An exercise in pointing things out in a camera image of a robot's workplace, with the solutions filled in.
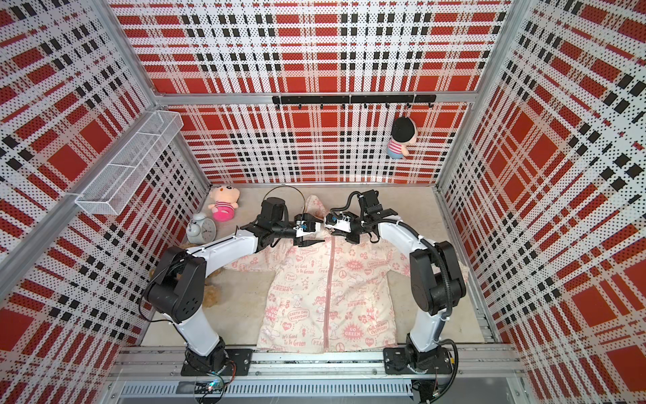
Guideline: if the green circuit board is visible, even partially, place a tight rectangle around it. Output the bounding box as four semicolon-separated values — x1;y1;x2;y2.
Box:
194;380;225;396

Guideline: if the cream pink printed jacket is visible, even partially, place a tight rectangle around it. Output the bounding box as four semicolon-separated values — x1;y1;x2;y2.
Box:
229;196;410;354

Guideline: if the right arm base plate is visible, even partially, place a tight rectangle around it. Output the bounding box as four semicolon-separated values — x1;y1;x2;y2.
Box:
383;346;453;375

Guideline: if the aluminium front rail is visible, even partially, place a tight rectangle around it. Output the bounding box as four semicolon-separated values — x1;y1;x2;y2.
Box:
100;343;536;403

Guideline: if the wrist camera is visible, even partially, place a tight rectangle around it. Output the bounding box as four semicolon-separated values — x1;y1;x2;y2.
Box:
294;213;321;237
325;211;353;233

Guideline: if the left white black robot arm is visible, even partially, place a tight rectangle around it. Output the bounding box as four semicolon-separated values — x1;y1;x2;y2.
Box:
142;197;323;375

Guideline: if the pink pig plush doll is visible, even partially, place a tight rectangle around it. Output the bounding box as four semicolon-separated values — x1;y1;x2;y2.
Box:
208;185;241;222

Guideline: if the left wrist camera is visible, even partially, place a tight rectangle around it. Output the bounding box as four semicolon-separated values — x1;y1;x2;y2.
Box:
294;213;321;237

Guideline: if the brown teddy bear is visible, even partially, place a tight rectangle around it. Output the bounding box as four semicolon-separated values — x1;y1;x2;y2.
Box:
149;242;224;307

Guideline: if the black-haired hanging doll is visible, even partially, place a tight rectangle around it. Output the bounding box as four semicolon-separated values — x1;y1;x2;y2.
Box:
386;117;418;160

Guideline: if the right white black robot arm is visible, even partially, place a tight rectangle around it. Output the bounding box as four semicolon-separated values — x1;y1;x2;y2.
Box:
325;190;467;374

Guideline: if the white alarm clock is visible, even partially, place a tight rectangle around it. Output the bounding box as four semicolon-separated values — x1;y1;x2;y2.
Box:
186;212;217;245

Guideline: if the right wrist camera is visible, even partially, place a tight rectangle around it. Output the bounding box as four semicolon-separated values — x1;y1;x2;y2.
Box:
325;211;353;233

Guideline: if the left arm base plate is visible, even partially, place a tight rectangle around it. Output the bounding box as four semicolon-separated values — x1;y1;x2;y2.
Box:
181;348;253;376

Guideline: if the black hook rail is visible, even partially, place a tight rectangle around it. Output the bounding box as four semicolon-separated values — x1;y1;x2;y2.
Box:
272;94;437;108

